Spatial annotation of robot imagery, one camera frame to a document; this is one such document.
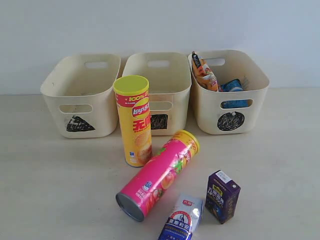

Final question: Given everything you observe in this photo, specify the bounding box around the yellow Lays chips can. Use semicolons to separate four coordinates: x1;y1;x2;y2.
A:
113;75;152;168

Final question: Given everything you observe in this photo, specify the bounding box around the orange noodle packet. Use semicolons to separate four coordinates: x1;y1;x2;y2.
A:
191;51;223;92

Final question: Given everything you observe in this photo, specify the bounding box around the blue noodle packet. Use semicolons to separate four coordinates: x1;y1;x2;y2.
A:
219;79;251;109

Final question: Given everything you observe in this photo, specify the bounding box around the pink Lays chips can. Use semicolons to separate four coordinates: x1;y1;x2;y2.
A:
115;129;200;222

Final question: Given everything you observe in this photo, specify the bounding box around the cream bin with square mark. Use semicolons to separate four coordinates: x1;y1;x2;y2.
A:
122;52;192;136

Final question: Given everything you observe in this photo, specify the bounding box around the cream bin with circle mark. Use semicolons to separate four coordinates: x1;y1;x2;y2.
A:
190;49;270;135

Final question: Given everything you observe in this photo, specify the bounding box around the cream bin with triangle mark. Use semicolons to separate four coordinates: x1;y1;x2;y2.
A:
40;53;121;138

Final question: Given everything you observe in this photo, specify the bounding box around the purple drink carton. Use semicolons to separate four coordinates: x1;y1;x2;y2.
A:
205;170;241;224

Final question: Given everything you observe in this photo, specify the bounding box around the white blue milk pouch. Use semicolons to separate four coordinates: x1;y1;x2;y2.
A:
158;194;203;240

